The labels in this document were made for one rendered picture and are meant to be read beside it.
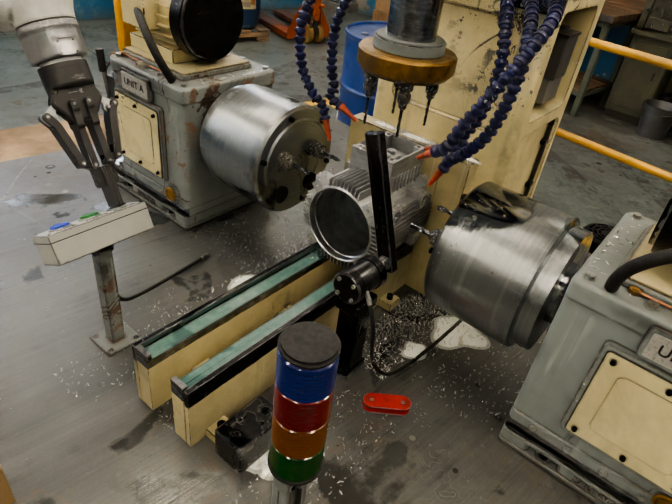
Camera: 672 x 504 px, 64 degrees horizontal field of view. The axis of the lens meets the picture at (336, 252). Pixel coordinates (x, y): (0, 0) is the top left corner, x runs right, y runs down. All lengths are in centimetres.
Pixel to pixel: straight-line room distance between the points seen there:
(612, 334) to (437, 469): 35
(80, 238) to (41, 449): 33
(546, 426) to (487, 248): 31
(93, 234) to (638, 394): 84
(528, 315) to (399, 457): 32
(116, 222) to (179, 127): 40
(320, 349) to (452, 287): 46
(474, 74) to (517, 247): 44
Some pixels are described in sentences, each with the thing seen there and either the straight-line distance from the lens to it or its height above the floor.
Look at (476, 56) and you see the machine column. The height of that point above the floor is 131.
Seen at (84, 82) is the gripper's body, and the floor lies 126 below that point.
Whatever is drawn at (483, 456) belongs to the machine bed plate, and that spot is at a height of 80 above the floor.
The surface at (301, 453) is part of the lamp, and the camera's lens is 60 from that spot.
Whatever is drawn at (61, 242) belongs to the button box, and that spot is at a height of 107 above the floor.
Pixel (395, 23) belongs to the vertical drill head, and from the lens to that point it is 100.
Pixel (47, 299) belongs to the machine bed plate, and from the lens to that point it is 125.
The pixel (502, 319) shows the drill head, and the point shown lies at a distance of 91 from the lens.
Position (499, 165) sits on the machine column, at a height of 111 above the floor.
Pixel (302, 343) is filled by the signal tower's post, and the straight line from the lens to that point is 51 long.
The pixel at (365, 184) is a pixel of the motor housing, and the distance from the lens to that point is 104.
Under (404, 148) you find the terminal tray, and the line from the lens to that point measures 115.
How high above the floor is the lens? 158
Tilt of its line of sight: 35 degrees down
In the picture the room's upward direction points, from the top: 8 degrees clockwise
